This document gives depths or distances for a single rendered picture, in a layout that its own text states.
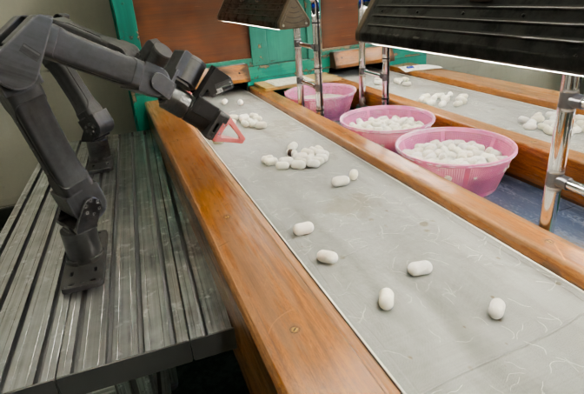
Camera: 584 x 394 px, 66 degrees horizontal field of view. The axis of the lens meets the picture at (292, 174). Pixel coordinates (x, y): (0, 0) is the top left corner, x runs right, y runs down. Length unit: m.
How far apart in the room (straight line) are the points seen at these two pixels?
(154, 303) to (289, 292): 0.27
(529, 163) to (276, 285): 0.72
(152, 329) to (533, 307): 0.53
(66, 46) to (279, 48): 1.22
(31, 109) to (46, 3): 1.87
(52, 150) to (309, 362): 0.56
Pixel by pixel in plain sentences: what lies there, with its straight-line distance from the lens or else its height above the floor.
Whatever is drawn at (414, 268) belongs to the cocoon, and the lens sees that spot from 0.66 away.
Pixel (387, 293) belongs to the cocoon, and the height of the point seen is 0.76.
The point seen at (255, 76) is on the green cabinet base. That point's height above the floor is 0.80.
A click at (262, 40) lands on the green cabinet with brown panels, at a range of 1.90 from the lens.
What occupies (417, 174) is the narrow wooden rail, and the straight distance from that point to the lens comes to 0.94.
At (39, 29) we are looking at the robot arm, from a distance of 0.81.
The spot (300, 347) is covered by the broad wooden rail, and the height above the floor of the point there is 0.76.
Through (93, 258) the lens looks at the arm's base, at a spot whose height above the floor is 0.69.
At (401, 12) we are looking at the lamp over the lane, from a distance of 0.69.
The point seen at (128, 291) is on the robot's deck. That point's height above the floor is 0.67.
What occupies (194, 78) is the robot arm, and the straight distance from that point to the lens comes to 0.98.
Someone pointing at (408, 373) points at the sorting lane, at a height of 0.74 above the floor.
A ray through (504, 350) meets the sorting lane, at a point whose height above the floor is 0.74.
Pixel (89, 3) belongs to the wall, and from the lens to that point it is 2.65.
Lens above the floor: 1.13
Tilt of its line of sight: 23 degrees down
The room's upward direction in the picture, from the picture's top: 4 degrees counter-clockwise
